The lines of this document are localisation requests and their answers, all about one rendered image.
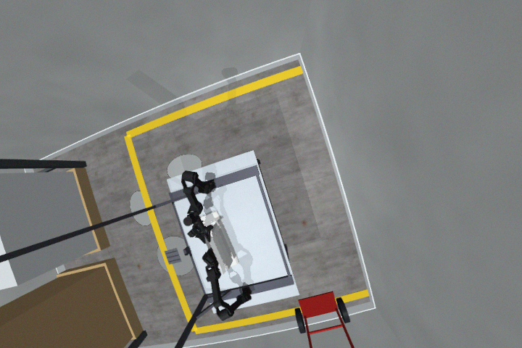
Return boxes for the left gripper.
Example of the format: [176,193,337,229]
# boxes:
[193,220,213,244]

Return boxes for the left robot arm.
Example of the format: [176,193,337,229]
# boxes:
[181,170,215,238]

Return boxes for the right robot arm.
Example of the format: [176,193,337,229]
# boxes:
[202,247,252,321]

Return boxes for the black metal frame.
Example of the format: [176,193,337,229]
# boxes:
[0,195,214,348]

